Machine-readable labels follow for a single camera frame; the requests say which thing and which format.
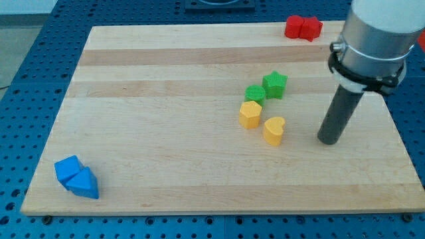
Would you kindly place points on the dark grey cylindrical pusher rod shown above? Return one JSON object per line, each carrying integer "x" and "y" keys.
{"x": 338, "y": 115}

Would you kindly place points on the yellow heart block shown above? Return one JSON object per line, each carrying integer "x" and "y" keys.
{"x": 273, "y": 130}

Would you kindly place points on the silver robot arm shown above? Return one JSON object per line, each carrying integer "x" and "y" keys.
{"x": 370, "y": 56}

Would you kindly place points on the yellow hexagon block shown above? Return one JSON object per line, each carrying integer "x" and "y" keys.
{"x": 249, "y": 114}

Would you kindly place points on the green star block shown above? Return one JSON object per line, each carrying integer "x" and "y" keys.
{"x": 274, "y": 85}

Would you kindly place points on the red star block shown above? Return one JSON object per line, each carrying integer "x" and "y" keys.
{"x": 310, "y": 28}

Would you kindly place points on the green cylinder block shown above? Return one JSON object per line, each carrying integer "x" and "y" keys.
{"x": 255, "y": 93}

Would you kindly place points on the red rounded block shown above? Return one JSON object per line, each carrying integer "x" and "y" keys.
{"x": 293, "y": 27}

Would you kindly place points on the red object at right edge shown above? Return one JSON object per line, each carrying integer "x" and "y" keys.
{"x": 421, "y": 41}

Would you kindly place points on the wooden board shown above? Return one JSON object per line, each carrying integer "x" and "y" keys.
{"x": 154, "y": 112}

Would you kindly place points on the dark mounting plate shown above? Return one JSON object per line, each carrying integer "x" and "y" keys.
{"x": 218, "y": 5}

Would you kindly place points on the blue triangle block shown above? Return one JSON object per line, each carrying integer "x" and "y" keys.
{"x": 84, "y": 184}

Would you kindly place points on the blue cube block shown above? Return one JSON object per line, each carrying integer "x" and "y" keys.
{"x": 66, "y": 169}

